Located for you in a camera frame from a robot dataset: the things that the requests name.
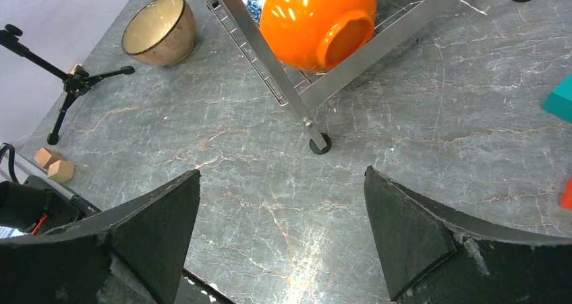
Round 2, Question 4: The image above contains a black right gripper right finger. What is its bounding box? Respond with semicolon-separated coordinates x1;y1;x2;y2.
364;166;571;303

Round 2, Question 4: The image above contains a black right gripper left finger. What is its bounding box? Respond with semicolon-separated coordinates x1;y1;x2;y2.
1;170;200;303

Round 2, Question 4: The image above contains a brown speckled bowl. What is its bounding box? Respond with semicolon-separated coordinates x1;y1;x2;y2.
121;0;197;67

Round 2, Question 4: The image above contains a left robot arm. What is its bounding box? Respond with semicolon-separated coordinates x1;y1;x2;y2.
1;143;101;235

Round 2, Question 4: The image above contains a stainless steel dish rack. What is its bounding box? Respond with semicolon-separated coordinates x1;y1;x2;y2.
191;0;542;156

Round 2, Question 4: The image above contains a wooden letter cube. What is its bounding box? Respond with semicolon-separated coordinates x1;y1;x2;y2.
47;160;75;183

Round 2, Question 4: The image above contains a red small cube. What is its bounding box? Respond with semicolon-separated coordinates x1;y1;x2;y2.
560;177;572;210

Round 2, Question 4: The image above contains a black mini tripod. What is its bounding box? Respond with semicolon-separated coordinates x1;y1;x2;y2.
1;24;136;145

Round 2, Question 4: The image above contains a teal block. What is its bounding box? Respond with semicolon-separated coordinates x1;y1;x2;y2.
542;75;572;123

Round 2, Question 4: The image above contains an orange bowl white inside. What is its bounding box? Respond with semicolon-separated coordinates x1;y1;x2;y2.
260;0;377;72

